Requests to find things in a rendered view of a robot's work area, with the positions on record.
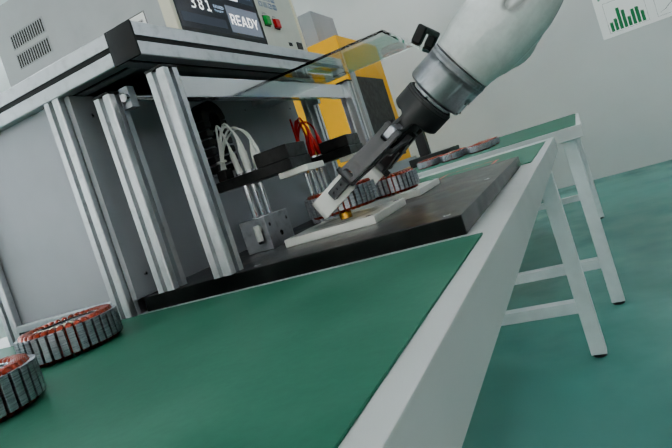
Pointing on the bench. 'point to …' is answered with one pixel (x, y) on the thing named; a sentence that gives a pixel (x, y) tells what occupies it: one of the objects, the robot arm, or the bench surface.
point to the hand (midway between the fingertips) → (343, 196)
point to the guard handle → (425, 35)
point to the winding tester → (122, 4)
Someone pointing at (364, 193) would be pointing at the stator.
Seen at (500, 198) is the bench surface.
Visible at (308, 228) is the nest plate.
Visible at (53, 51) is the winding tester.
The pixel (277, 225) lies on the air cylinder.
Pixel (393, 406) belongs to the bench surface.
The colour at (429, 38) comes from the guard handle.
